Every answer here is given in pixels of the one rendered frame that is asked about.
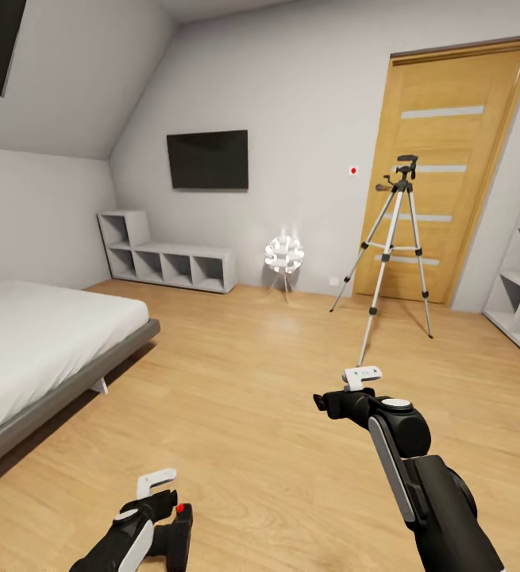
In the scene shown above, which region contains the digital camera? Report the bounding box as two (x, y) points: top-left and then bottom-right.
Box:
(145, 504), (193, 572)

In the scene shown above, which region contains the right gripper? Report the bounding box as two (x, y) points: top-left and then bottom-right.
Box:
(313, 387), (375, 424)

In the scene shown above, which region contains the camera tripod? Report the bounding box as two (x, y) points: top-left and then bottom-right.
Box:
(341, 155), (433, 357)

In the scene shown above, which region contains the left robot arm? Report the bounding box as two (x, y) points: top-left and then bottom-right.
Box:
(68, 468), (178, 572)

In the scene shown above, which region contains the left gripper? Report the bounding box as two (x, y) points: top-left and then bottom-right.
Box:
(122, 489), (178, 524)

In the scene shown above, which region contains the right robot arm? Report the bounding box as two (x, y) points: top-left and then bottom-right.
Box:
(313, 366), (504, 572)

